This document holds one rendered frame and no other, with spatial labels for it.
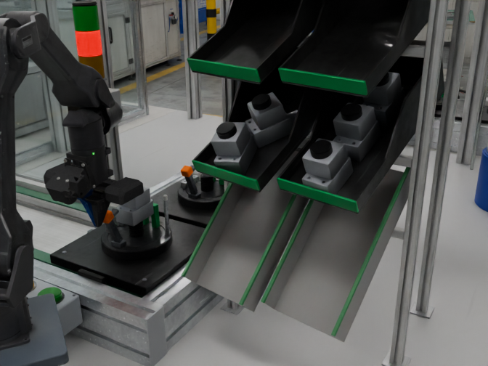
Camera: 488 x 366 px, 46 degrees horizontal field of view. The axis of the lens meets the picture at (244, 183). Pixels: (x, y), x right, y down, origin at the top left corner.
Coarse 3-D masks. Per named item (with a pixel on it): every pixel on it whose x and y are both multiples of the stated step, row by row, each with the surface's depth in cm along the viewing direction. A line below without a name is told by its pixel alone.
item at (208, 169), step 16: (272, 80) 100; (240, 96) 94; (288, 96) 98; (304, 96) 86; (320, 96) 90; (240, 112) 95; (288, 112) 95; (304, 112) 87; (304, 128) 88; (208, 144) 91; (272, 144) 90; (288, 144) 86; (192, 160) 89; (208, 160) 92; (256, 160) 88; (272, 160) 84; (224, 176) 86; (240, 176) 84; (256, 176) 86; (272, 176) 85
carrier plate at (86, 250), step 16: (176, 224) 121; (80, 240) 115; (96, 240) 115; (176, 240) 115; (192, 240) 115; (64, 256) 110; (80, 256) 109; (96, 256) 109; (160, 256) 109; (176, 256) 109; (96, 272) 105; (112, 272) 104; (128, 272) 104; (144, 272) 104; (160, 272) 104; (128, 288) 102; (144, 288) 100
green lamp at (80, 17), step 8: (72, 8) 115; (80, 8) 113; (88, 8) 113; (96, 8) 115; (80, 16) 114; (88, 16) 114; (96, 16) 115; (80, 24) 114; (88, 24) 115; (96, 24) 116
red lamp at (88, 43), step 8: (80, 32) 115; (88, 32) 115; (96, 32) 116; (80, 40) 116; (88, 40) 116; (96, 40) 117; (80, 48) 117; (88, 48) 116; (96, 48) 117; (88, 56) 117
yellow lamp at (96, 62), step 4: (80, 56) 118; (96, 56) 118; (100, 56) 118; (80, 60) 118; (84, 60) 117; (88, 60) 117; (92, 60) 117; (96, 60) 118; (100, 60) 119; (84, 64) 118; (88, 64) 118; (92, 64) 118; (96, 64) 118; (100, 64) 119; (96, 68) 118; (100, 68) 119; (100, 72) 119; (104, 72) 121; (104, 76) 121
